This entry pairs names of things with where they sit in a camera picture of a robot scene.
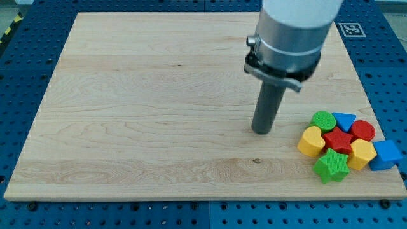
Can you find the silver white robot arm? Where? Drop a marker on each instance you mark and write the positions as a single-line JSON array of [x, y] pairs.
[[286, 45]]

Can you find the blue cube block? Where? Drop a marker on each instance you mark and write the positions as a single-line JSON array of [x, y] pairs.
[[387, 155]]

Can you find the wooden board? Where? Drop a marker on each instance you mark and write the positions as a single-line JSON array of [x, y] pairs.
[[157, 107]]

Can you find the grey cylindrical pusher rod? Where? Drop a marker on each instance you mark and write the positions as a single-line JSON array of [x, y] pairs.
[[268, 103]]

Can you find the yellow heart block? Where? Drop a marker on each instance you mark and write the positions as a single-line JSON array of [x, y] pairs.
[[311, 142]]

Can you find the green cylinder block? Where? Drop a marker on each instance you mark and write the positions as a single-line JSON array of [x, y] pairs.
[[323, 120]]

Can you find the red star block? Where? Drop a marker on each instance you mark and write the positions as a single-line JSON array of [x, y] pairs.
[[338, 140]]

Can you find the green star block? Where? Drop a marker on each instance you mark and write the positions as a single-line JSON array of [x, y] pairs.
[[332, 166]]

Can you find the blue triangle block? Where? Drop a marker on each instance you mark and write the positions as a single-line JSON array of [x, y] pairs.
[[344, 121]]

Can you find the red cylinder block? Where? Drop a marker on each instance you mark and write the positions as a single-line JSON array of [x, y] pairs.
[[361, 129]]

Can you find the yellow hexagon block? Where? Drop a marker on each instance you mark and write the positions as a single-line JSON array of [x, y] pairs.
[[362, 153]]

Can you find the white fiducial marker tag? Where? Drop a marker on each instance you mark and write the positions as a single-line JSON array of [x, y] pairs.
[[352, 30]]

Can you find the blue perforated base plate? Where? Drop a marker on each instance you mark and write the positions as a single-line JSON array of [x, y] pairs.
[[27, 62]]

